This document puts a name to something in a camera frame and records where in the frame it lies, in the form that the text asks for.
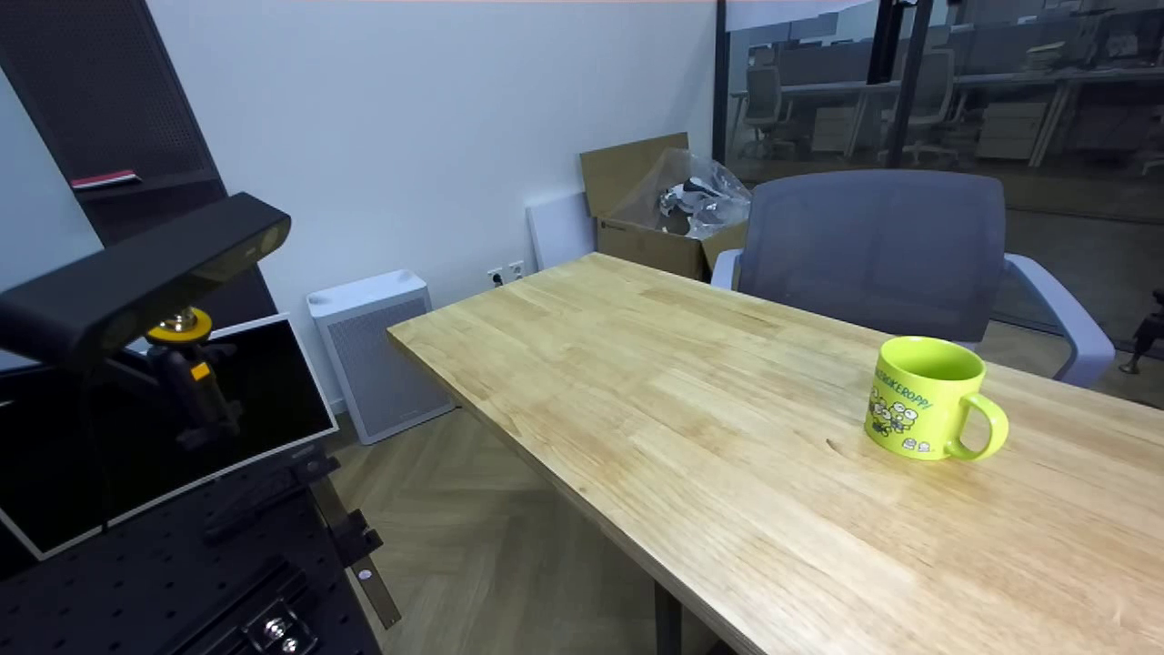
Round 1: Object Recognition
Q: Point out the green cartoon print mug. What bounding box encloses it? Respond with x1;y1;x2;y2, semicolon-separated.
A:
862;333;1016;467

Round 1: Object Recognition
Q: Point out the white flat panel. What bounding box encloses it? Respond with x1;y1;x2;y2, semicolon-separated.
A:
521;185;595;274

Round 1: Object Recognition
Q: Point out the cardboard box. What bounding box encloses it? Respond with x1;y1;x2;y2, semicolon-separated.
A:
579;132;753;283

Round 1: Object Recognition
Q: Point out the clear plastic bag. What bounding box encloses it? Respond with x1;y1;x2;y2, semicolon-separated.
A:
650;148;756;245

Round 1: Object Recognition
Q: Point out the white air purifier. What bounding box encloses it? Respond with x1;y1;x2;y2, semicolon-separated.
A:
303;267;457;449

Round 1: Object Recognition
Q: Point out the grey office chair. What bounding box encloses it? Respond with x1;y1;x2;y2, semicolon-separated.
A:
710;169;1121;393

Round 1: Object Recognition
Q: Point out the black table leg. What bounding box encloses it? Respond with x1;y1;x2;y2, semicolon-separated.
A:
650;578;686;655

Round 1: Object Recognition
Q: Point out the black perforated breadboard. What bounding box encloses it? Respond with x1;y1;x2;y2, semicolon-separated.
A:
0;449;405;655

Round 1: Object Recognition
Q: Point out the white wall socket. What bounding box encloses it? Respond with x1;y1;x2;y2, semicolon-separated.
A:
482;255;531;290

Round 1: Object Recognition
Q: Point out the black screen with white frame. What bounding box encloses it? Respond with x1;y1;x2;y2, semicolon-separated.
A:
0;309;342;563

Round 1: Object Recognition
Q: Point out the yellow black clamp mount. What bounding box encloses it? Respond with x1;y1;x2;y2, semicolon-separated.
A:
125;301;247;445

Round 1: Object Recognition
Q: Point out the black stereo camera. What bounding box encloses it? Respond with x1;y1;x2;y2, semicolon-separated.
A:
0;188;295;367

